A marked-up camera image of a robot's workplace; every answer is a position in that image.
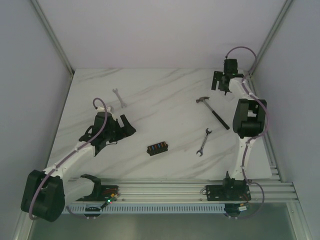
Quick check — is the black fuse box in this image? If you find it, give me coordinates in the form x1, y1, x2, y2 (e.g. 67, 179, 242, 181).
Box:
146, 141, 169, 156

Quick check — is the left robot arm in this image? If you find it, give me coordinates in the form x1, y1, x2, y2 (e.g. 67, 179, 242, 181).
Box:
20, 111, 136, 222

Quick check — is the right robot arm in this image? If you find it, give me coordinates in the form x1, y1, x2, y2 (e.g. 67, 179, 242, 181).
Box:
211, 58, 267, 200

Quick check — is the small silver wrench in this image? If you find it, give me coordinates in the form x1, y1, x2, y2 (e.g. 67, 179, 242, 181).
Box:
112, 88, 127, 108

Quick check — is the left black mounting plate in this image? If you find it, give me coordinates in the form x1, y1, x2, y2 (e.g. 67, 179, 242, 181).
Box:
76, 185, 119, 202

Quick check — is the black mounting plate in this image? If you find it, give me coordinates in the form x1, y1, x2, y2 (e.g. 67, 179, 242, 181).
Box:
205, 185, 252, 202
76, 185, 119, 202

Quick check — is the silver combination wrench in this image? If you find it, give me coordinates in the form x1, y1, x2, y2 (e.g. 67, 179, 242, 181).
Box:
196, 128, 212, 157

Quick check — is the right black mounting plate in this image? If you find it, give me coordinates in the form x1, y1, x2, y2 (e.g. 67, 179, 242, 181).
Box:
205, 185, 252, 202

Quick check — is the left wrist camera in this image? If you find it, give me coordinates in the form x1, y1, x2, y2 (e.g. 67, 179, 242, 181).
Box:
96, 105, 118, 121

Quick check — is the black handled claw hammer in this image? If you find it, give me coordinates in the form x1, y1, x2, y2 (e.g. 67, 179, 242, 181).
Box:
195, 96, 230, 130

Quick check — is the right aluminium frame post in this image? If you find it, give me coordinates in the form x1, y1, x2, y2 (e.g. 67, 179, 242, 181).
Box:
250, 0, 295, 75

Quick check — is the aluminium frame post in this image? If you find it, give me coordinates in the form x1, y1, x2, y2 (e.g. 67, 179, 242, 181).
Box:
29, 0, 75, 77
250, 0, 295, 75

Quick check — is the slotted cable duct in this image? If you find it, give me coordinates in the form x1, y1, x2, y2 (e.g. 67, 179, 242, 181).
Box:
62, 203, 226, 215

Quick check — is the left aluminium frame post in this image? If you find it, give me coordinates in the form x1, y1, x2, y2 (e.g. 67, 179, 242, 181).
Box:
29, 0, 75, 77

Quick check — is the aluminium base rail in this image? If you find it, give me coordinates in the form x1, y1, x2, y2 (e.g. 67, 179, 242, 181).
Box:
62, 176, 298, 205

